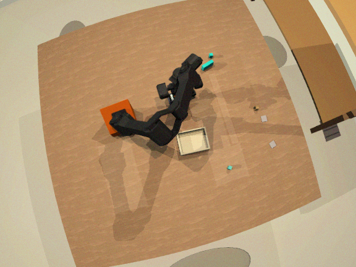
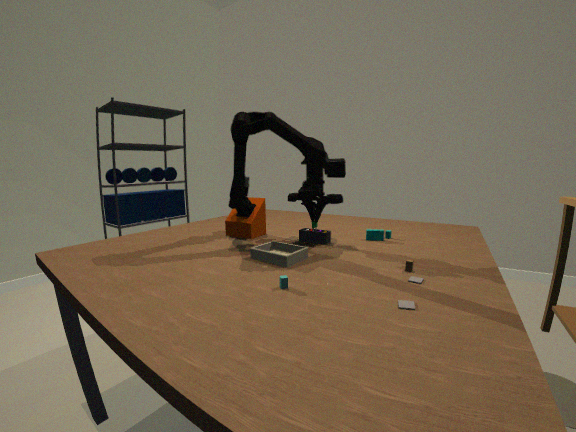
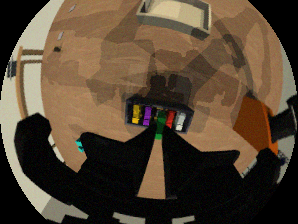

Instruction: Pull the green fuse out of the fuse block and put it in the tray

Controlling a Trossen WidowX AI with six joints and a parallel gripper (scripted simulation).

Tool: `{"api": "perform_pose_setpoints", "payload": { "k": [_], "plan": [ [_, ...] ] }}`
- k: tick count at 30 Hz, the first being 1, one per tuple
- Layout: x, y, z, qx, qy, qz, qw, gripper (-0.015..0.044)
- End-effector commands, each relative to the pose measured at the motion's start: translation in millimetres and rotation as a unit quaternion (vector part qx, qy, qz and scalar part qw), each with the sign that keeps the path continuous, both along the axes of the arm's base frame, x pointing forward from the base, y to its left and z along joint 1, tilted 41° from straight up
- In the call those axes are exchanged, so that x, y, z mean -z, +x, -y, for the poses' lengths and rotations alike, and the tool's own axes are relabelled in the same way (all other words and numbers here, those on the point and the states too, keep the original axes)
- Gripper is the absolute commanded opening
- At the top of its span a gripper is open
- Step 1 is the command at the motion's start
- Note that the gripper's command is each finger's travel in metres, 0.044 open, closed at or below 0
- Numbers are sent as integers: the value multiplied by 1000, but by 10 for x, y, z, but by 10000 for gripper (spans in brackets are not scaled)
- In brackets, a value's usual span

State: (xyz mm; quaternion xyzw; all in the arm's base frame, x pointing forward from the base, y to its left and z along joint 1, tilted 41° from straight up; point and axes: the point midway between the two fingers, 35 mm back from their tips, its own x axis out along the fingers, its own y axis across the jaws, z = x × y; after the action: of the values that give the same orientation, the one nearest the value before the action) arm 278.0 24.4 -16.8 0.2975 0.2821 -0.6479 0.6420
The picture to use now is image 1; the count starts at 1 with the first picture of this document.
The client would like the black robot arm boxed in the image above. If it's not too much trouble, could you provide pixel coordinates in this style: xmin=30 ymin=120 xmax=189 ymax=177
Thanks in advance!
xmin=109 ymin=53 xmax=203 ymax=146

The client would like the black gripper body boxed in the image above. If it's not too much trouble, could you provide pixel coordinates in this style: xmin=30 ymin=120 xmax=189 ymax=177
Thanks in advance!
xmin=156 ymin=80 xmax=203 ymax=100

